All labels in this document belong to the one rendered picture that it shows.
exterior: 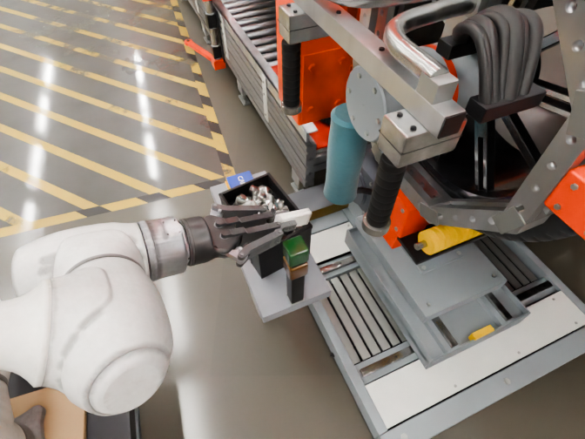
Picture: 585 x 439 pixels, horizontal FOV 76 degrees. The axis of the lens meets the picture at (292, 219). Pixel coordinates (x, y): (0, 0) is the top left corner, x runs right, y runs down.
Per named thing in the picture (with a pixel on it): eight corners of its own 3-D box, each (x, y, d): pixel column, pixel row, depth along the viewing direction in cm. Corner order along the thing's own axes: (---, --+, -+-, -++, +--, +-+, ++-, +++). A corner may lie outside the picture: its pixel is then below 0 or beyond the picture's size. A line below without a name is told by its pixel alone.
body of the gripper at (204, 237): (191, 247, 53) (251, 234, 58) (173, 207, 58) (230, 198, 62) (189, 279, 58) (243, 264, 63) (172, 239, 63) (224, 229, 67)
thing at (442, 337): (518, 324, 119) (533, 311, 112) (424, 370, 110) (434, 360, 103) (424, 213, 148) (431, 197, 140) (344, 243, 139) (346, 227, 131)
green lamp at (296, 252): (309, 261, 71) (310, 249, 68) (290, 268, 70) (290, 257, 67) (300, 245, 73) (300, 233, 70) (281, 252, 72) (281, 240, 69)
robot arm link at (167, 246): (134, 208, 54) (175, 202, 57) (137, 249, 60) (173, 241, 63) (151, 255, 49) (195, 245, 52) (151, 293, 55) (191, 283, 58)
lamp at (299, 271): (308, 274, 75) (309, 264, 72) (290, 281, 74) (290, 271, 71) (300, 259, 77) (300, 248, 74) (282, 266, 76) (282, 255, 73)
